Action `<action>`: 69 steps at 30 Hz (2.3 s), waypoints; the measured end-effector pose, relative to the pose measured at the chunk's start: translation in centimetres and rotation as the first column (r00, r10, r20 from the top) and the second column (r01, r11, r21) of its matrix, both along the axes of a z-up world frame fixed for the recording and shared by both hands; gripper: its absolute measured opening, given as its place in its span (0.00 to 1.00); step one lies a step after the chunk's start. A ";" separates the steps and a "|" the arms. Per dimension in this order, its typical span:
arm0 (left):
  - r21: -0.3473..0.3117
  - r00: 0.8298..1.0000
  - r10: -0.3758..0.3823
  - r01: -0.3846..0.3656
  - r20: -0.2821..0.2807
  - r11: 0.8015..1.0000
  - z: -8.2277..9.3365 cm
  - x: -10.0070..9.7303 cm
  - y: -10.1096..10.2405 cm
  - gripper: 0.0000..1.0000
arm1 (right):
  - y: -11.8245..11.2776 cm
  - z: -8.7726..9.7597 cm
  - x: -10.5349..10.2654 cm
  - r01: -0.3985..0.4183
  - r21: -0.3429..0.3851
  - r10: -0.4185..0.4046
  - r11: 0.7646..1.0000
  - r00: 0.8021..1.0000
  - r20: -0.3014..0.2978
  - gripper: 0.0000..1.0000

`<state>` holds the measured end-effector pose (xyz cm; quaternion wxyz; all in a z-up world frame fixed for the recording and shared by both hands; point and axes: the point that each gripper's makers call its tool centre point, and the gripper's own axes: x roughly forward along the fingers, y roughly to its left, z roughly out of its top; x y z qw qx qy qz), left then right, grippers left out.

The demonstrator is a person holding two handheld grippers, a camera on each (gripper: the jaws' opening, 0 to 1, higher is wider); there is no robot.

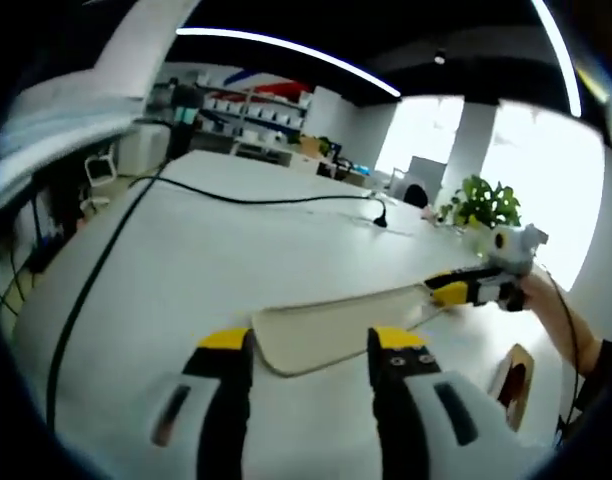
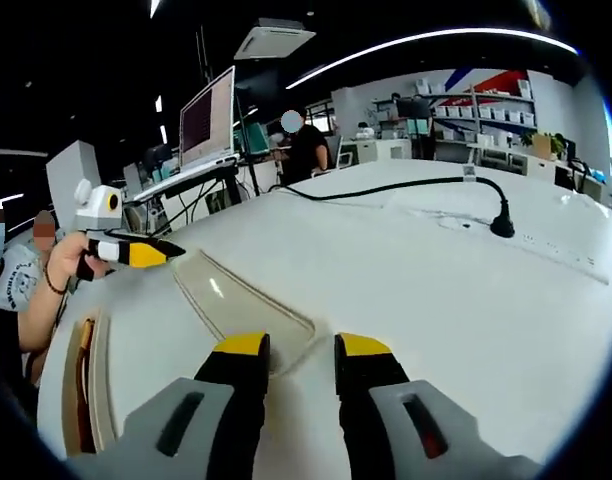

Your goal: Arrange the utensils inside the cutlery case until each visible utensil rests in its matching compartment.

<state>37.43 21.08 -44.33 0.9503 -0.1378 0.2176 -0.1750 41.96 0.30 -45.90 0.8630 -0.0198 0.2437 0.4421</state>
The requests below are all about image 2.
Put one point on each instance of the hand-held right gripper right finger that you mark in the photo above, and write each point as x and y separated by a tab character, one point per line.
376	415

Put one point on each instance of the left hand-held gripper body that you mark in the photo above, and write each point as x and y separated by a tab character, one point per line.
98	207

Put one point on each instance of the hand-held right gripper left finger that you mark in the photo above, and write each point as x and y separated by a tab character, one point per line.
226	410

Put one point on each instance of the wooden utensil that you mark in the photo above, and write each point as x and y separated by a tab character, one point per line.
86	332

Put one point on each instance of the person's left hand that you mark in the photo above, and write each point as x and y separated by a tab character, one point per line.
66	260

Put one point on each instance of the white partition panel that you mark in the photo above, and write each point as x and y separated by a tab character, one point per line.
71	175

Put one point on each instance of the laptop stand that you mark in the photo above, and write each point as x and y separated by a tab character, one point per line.
186	180

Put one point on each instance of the short ceiling light strip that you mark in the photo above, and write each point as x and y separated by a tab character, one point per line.
159	103
163	135

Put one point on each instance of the white laptop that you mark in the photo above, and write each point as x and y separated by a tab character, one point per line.
206	115

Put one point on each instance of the teal board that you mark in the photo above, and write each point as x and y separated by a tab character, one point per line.
256	140

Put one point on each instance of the person's black shirt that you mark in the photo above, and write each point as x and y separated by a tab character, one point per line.
1	340

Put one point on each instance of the long ceiling light strip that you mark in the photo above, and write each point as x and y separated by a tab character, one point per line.
155	7
486	31

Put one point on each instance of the white chair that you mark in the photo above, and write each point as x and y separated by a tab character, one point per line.
347	155

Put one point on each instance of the ceiling air conditioner unit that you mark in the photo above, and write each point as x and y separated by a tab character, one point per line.
273	37

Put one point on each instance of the white cabinet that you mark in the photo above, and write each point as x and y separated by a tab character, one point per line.
381	150

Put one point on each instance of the black monitor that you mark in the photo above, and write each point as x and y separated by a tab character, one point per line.
413	115

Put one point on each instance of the wooden planter box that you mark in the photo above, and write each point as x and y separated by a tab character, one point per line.
542	146

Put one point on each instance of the black office chair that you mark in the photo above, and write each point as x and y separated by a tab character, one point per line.
578	167

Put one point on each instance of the shelf with white boxes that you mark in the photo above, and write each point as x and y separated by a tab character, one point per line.
486	112

